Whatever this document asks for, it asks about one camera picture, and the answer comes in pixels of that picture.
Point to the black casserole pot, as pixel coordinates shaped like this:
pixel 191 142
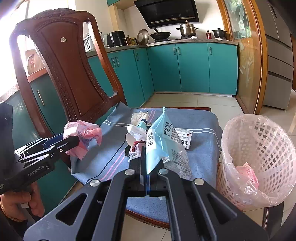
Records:
pixel 220 34

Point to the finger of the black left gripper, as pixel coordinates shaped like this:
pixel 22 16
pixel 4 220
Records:
pixel 38 145
pixel 59 147

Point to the white plastic bag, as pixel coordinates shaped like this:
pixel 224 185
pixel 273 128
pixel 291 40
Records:
pixel 137 131

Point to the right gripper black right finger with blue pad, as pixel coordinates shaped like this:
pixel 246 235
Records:
pixel 197 211

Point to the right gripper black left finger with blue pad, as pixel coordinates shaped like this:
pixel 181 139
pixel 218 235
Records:
pixel 96 211

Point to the small white printed carton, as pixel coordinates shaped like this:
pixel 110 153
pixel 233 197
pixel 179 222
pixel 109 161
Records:
pixel 185 137

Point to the red-rimmed clear cup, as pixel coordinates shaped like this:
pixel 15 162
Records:
pixel 134 151

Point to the red canister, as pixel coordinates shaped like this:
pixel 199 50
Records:
pixel 208 35

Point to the teal lower kitchen cabinets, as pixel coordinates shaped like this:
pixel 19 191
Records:
pixel 186 66

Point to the black wok pan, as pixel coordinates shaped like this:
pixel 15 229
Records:
pixel 160 36

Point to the white dish rack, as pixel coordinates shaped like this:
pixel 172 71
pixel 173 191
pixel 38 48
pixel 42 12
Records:
pixel 88 43

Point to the wood-framed glass sliding door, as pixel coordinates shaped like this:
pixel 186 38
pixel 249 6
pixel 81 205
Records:
pixel 244 25

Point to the person's left hand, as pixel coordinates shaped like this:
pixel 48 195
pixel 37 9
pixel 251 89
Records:
pixel 10 201

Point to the large pink plastic bag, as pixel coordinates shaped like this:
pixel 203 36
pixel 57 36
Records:
pixel 248 172

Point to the light blue printed package bag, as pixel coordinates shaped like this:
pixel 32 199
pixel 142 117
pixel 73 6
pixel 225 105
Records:
pixel 164 144

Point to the steel stock pot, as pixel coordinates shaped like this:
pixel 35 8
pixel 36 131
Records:
pixel 187 30

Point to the grey multi-door refrigerator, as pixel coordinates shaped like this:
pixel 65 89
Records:
pixel 280 57

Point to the brown wooden chair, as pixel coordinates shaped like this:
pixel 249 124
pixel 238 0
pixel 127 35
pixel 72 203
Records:
pixel 57 35

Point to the black air fryer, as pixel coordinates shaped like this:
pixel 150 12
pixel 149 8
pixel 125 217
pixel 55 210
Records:
pixel 116 38

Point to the blue striped seat cloth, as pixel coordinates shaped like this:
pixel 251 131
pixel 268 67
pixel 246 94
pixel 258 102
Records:
pixel 199 132

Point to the black range hood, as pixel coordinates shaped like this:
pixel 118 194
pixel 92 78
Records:
pixel 158 13

